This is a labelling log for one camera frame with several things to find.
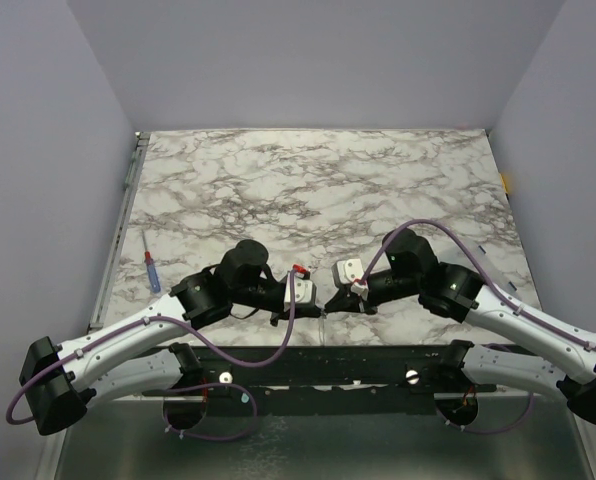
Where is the clear plastic key organizer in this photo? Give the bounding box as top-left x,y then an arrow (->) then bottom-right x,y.
318,314 -> 327,346

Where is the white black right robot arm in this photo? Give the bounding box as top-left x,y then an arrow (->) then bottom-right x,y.
324,228 -> 596,425

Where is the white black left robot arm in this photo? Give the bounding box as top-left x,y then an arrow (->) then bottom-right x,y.
16,239 -> 321,436

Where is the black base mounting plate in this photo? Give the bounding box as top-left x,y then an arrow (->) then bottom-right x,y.
165,343 -> 480,416

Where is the clear plastic storage box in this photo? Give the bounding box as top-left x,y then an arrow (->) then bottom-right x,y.
467,241 -> 518,297

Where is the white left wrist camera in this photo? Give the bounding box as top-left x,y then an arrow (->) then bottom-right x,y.
284,279 -> 317,310

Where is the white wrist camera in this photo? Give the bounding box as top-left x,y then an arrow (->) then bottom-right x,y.
332,258 -> 369,299
284,279 -> 317,310

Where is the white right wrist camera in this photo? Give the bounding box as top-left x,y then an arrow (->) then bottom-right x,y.
332,258 -> 369,299

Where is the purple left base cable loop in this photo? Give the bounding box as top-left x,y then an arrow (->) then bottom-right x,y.
161,382 -> 259,442

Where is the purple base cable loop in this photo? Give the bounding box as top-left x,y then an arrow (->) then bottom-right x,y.
435,389 -> 534,435
161,382 -> 259,442

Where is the blue red handled screwdriver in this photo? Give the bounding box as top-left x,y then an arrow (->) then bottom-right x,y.
141,230 -> 161,294

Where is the left side metal rail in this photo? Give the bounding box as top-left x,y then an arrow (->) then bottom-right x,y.
87,132 -> 151,332

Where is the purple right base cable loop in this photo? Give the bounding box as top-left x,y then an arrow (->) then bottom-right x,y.
435,389 -> 534,435

